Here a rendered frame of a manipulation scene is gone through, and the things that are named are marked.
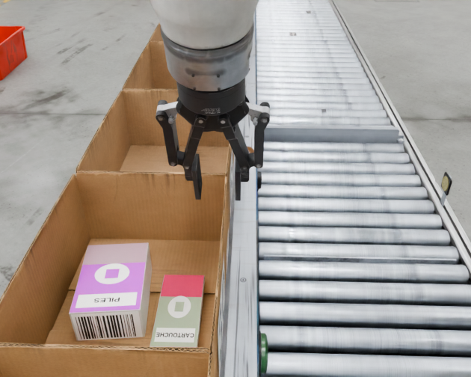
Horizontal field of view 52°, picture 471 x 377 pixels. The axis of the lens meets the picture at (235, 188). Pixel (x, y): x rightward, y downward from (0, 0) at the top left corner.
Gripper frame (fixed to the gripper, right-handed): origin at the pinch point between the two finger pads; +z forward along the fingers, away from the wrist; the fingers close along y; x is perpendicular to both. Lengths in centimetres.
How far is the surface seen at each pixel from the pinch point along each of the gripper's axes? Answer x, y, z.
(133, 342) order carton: -16.3, -13.6, 23.2
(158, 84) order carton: 81, -28, 59
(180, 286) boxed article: -5.1, -7.5, 26.2
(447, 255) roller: 16, 53, 51
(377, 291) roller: 4, 33, 46
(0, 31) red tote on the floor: 318, -226, 220
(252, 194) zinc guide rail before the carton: 23.7, 5.1, 38.3
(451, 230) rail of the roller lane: 25, 57, 54
